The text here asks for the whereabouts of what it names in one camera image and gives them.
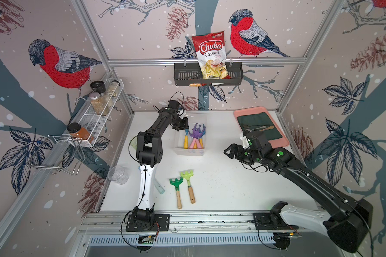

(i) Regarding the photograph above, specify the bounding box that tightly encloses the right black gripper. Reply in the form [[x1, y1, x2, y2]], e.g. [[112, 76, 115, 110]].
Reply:
[[222, 143, 262, 164]]

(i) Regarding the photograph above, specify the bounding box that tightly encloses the purple fork pink handle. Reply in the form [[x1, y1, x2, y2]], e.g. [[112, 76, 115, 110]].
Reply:
[[189, 123, 205, 149], [193, 124, 206, 149]]

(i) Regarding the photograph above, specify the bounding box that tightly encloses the blue fork rake yellow handle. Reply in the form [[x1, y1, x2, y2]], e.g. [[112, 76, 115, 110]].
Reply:
[[184, 129, 189, 149]]

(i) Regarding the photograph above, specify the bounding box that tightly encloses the lime green rake wooden handle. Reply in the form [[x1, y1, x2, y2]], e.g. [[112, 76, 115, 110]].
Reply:
[[180, 170, 196, 204]]

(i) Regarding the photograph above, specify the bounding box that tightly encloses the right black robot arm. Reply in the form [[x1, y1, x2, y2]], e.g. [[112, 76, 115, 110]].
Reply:
[[224, 131, 373, 253]]

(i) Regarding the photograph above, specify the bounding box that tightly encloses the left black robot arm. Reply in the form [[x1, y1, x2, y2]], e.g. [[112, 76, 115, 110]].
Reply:
[[133, 100, 189, 227]]

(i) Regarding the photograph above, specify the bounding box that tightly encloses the clear plastic storage box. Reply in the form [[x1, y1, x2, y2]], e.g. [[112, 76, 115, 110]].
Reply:
[[174, 112, 208, 156]]

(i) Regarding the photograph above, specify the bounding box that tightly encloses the metal spoon on cloth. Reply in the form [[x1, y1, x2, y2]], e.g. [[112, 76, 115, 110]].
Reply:
[[245, 125, 275, 132]]

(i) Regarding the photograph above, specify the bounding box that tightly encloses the dark green cloth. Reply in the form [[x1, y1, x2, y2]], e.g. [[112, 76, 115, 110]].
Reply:
[[237, 112, 283, 140]]

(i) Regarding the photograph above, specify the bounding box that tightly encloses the pink tray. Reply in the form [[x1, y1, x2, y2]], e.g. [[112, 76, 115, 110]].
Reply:
[[233, 107, 289, 148]]

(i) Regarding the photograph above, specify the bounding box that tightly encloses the green plastic cup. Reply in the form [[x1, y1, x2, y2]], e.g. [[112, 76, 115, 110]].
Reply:
[[130, 136, 137, 150]]

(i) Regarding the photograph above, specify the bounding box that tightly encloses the pale spice jar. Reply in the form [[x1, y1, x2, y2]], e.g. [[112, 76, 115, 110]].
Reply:
[[107, 80, 120, 97]]

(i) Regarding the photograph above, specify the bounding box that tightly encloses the clear glass cup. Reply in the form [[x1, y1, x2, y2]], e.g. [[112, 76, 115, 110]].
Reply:
[[107, 166, 129, 185]]

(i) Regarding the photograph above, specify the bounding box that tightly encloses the beige spice jar silver lid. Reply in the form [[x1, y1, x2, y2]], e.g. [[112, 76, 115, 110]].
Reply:
[[89, 92, 109, 116]]

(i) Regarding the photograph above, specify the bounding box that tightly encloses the Chuba cassava chips bag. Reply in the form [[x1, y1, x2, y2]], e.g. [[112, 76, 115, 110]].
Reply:
[[192, 31, 230, 80]]

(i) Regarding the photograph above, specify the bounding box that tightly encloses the orange spice jar black lid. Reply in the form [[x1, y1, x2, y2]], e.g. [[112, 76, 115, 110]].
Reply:
[[66, 123, 94, 142]]

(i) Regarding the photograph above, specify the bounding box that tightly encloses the black wall basket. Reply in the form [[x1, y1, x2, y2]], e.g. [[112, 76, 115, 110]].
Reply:
[[174, 63, 243, 86]]

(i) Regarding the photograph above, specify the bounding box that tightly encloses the dark green rake wooden handle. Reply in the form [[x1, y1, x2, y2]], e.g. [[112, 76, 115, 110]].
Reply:
[[169, 177, 183, 209]]

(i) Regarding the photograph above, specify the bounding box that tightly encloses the light blue fork pale handle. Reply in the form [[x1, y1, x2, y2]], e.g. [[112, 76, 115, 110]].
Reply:
[[154, 179, 165, 194]]

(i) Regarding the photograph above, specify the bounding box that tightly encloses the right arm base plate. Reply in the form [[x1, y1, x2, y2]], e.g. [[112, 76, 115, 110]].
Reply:
[[253, 201, 299, 230]]

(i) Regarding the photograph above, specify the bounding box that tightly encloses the white wire shelf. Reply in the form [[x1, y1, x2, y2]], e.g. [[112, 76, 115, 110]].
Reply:
[[66, 78, 123, 149]]

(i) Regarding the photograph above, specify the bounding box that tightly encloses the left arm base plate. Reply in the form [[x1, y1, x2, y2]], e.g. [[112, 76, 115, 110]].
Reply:
[[124, 207, 170, 232]]

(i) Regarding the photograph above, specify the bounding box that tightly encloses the wire hook rack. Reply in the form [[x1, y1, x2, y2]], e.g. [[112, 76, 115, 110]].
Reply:
[[25, 134, 86, 176]]

